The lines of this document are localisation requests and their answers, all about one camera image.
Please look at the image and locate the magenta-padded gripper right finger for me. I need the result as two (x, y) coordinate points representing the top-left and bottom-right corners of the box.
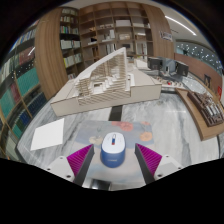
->
(134, 142), (183, 185)

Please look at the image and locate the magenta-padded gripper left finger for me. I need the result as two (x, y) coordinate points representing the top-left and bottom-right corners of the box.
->
(45, 143), (96, 187)

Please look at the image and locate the blue and white computer mouse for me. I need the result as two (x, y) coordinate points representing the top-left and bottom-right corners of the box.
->
(100, 132), (127, 169)

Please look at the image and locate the brown architectural model on board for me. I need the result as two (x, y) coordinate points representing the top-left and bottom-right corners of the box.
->
(175, 87), (224, 142)

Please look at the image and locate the flat white site model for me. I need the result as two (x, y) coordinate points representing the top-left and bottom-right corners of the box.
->
(151, 75), (186, 90)

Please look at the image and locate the white slatted architectural model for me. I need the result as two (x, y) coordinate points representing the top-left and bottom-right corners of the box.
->
(49, 46), (163, 118)

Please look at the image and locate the bookcase with coloured books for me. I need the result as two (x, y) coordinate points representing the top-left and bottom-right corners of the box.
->
(0, 19), (48, 158)

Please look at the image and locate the grey box architectural model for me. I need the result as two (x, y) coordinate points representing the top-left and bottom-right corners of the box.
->
(147, 56), (190, 78)

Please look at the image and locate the red sign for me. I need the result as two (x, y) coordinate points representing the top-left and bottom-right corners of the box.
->
(217, 85), (224, 101)

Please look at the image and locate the wooden bookshelf with pale books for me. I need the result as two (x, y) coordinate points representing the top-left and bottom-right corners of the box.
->
(59, 8), (84, 80)

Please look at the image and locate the group of small ceiling lights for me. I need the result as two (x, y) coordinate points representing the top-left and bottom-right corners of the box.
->
(176, 41), (218, 62)

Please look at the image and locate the poster on wooden panel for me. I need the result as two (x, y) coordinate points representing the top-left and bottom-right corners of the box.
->
(159, 30), (174, 42)

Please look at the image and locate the wooden display shelf unit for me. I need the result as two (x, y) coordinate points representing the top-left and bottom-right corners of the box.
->
(78, 1), (176, 68)

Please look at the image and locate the long ceiling light strip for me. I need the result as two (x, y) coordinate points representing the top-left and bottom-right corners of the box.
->
(164, 14), (198, 37)

